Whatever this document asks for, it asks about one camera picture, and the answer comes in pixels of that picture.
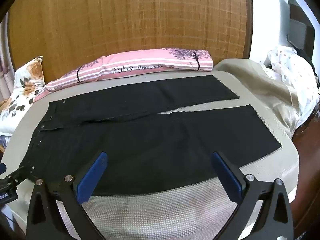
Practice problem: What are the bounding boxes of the black pants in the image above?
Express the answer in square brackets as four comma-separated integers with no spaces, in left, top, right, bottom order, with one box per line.
[19,75,282,197]

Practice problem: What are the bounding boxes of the patterned curtain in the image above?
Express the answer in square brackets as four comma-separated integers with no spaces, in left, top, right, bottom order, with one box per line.
[0,20,15,103]

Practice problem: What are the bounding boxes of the white spotted quilt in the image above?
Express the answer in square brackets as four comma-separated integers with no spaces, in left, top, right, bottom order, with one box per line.
[262,45,320,133]

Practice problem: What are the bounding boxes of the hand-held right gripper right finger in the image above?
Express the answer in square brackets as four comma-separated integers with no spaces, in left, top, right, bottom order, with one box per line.
[211,151,293,240]

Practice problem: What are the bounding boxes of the beige blanket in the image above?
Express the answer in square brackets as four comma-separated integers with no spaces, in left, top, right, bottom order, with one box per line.
[214,59,299,140]

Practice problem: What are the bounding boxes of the wooden headboard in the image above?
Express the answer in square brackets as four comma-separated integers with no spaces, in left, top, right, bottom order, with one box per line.
[7,0,252,85]

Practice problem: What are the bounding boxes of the floral pillow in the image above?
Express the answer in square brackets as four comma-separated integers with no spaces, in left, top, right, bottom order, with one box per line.
[0,56,46,137]

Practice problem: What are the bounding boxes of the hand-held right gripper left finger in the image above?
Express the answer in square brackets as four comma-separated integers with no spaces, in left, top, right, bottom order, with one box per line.
[27,151,108,240]

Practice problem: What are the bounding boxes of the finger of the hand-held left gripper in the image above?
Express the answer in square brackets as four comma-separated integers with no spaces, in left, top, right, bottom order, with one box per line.
[4,164,38,184]

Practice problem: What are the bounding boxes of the pink striped pillow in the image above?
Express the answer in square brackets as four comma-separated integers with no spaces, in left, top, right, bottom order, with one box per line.
[32,48,214,103]

